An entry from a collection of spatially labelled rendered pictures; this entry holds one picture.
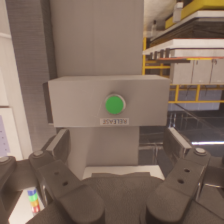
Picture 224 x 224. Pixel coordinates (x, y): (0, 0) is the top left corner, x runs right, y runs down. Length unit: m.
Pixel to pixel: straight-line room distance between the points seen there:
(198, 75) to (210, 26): 4.86
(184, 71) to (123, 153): 7.05
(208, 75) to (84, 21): 7.64
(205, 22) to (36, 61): 2.76
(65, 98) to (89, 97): 0.04
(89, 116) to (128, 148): 0.16
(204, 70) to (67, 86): 7.60
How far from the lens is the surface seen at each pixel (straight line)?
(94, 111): 0.26
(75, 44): 0.35
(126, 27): 0.34
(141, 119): 0.27
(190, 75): 7.50
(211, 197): 0.41
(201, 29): 2.88
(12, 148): 1.40
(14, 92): 1.33
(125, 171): 0.40
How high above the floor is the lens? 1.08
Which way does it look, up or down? 18 degrees up
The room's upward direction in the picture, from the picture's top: 179 degrees clockwise
